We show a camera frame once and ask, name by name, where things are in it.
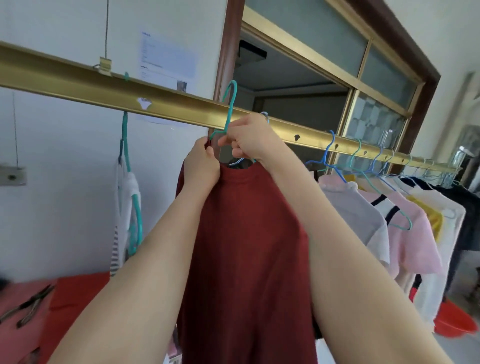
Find black handled pliers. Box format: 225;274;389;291
0;284;56;330

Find person's left forearm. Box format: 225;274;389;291
48;183;220;364

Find brown door frame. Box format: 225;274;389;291
213;0;442;166

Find thin steel lift cables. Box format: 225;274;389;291
11;0;110;168

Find small wall cable bracket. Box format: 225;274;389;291
0;166;28;187

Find red dustpan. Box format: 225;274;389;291
0;279;57;364

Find gold clothes rail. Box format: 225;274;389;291
0;41;462;173

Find mustard yellow t-shirt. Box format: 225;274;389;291
344;174;444;241

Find teal wire hanger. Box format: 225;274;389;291
119;73;144;256
348;139;413;232
208;79;260;166

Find white ornate arch frame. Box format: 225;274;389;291
431;71;480;188

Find person's left hand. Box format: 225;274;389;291
182;136;222;194

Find white lace blouse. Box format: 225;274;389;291
317;174;391;269

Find person's right forearm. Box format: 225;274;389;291
258;146;455;364

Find white paper notice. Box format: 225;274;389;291
138;31;198;128

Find dark red t-shirt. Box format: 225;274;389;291
176;161;320;364

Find pale pink blouse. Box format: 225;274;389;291
408;183;467;333

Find pink t-shirt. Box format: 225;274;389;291
359;187;443;278

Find ceiling lamp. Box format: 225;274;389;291
236;39;268;68

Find grey striped white tank top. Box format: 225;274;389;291
109;157;143;278

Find red plastic basin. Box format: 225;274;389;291
434;299;479;339

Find gold framed glass door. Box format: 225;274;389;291
239;0;427;177

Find person's right hand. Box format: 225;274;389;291
217;113;286;172

